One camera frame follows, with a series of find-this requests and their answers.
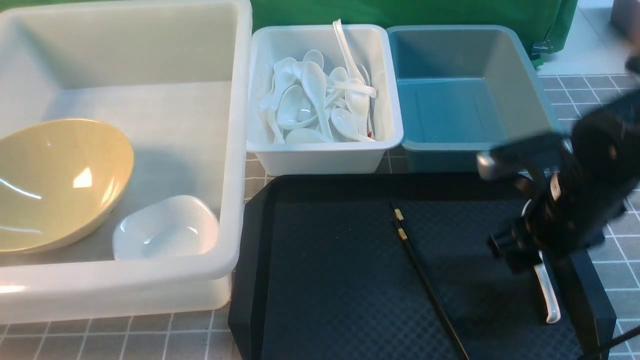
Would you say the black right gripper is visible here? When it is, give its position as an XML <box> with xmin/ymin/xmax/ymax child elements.
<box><xmin>475</xmin><ymin>131</ymin><xmax>631</xmax><ymax>275</ymax></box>

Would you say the white ceramic soup spoon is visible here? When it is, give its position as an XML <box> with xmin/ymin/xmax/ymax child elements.
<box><xmin>534</xmin><ymin>251</ymin><xmax>562</xmax><ymax>325</ymax></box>

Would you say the small white sauce dish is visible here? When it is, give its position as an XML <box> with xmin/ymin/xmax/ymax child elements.
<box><xmin>112</xmin><ymin>194</ymin><xmax>219</xmax><ymax>261</ymax></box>

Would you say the yellow-green noodle bowl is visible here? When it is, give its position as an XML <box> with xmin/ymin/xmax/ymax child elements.
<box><xmin>0</xmin><ymin>118</ymin><xmax>135</xmax><ymax>255</ymax></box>

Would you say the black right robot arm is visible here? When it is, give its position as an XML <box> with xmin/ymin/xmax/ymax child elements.
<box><xmin>477</xmin><ymin>88</ymin><xmax>640</xmax><ymax>274</ymax></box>

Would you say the teal plastic bin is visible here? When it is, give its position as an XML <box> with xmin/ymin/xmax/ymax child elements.
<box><xmin>387</xmin><ymin>25</ymin><xmax>563</xmax><ymax>173</ymax></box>

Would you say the black chopstick gold band upper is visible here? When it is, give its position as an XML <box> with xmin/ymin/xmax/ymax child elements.
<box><xmin>389</xmin><ymin>201</ymin><xmax>446</xmax><ymax>313</ymax></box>

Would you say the black chopstick gold band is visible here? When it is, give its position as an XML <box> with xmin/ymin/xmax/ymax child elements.
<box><xmin>392</xmin><ymin>218</ymin><xmax>470</xmax><ymax>360</ymax></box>
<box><xmin>389</xmin><ymin>201</ymin><xmax>446</xmax><ymax>313</ymax></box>

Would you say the black chopstick gold band lower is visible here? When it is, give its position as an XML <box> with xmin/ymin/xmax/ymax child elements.
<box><xmin>392</xmin><ymin>218</ymin><xmax>470</xmax><ymax>360</ymax></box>

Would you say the white spoon lower right pile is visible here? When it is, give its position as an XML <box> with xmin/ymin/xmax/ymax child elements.
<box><xmin>330</xmin><ymin>108</ymin><xmax>375</xmax><ymax>142</ymax></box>

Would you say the small white plastic bin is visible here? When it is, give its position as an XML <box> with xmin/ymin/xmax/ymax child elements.
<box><xmin>246</xmin><ymin>23</ymin><xmax>404</xmax><ymax>176</ymax></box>

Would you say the upright white spoon in bin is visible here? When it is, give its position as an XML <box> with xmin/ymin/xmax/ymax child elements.
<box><xmin>332</xmin><ymin>18</ymin><xmax>366</xmax><ymax>85</ymax></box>

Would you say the black serving tray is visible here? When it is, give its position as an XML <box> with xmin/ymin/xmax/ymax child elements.
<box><xmin>228</xmin><ymin>174</ymin><xmax>617</xmax><ymax>360</ymax></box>

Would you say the white spoon centre of pile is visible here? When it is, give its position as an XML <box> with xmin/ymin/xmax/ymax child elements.
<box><xmin>301</xmin><ymin>61</ymin><xmax>334</xmax><ymax>142</ymax></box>

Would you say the white spoon of pile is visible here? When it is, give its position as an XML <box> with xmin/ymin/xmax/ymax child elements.
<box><xmin>276</xmin><ymin>84</ymin><xmax>318</xmax><ymax>131</ymax></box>
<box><xmin>301</xmin><ymin>61</ymin><xmax>334</xmax><ymax>142</ymax></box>

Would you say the white spoon left of pile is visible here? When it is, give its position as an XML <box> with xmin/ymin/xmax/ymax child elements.
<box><xmin>276</xmin><ymin>84</ymin><xmax>318</xmax><ymax>131</ymax></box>

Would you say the large translucent white bin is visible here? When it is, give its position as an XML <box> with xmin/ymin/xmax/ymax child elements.
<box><xmin>0</xmin><ymin>0</ymin><xmax>252</xmax><ymax>324</ymax></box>

